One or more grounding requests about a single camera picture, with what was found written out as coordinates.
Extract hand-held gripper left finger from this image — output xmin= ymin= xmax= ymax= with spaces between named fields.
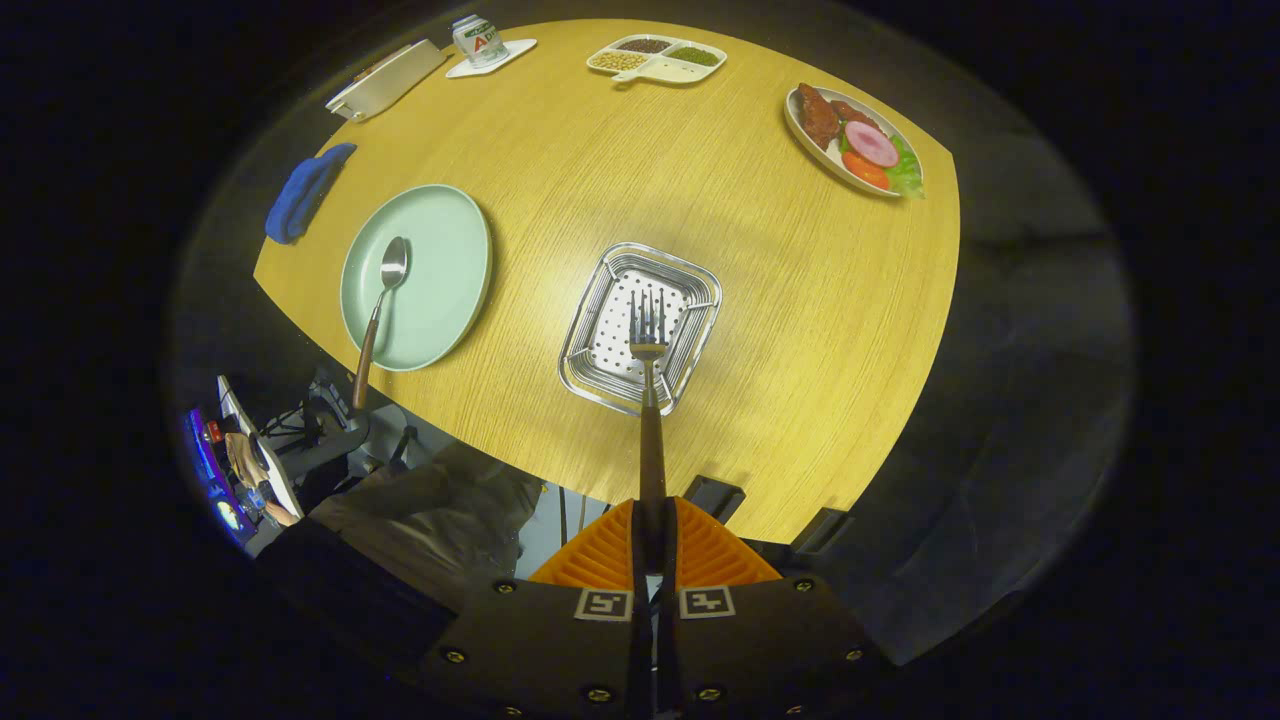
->
xmin=420 ymin=499 xmax=656 ymax=720

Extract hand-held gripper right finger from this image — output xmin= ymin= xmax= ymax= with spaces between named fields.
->
xmin=657 ymin=497 xmax=881 ymax=720

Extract fork with wooden handle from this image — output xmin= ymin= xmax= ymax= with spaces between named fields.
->
xmin=628 ymin=288 xmax=670 ymax=573

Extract spoon with wooden handle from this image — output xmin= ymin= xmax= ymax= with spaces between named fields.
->
xmin=350 ymin=236 xmax=410 ymax=412

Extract person's tan trousers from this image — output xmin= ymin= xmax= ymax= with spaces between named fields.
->
xmin=308 ymin=440 xmax=547 ymax=613

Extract white desk panel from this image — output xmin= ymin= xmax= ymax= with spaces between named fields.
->
xmin=216 ymin=375 xmax=304 ymax=521

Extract tan object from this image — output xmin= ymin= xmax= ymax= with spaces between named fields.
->
xmin=225 ymin=432 xmax=271 ymax=491

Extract black backdrop cloth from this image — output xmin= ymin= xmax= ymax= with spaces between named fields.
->
xmin=790 ymin=60 xmax=1136 ymax=666

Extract pale green plate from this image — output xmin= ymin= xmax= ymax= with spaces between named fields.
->
xmin=340 ymin=184 xmax=493 ymax=373

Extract blue folded cloth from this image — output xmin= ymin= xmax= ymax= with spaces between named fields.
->
xmin=265 ymin=143 xmax=358 ymax=246

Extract white plate with food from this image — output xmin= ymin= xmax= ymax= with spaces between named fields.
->
xmin=784 ymin=83 xmax=925 ymax=199

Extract white toaster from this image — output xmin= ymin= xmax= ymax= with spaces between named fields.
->
xmin=325 ymin=40 xmax=448 ymax=123

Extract white divided dish with beans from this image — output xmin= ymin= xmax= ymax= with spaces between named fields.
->
xmin=586 ymin=34 xmax=728 ymax=86

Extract white square coaster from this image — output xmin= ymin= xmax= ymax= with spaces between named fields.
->
xmin=445 ymin=38 xmax=538 ymax=80

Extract small white drink bottle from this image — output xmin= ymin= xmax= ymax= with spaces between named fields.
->
xmin=452 ymin=14 xmax=509 ymax=69

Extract metal wire basket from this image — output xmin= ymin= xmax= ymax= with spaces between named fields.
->
xmin=557 ymin=242 xmax=723 ymax=417

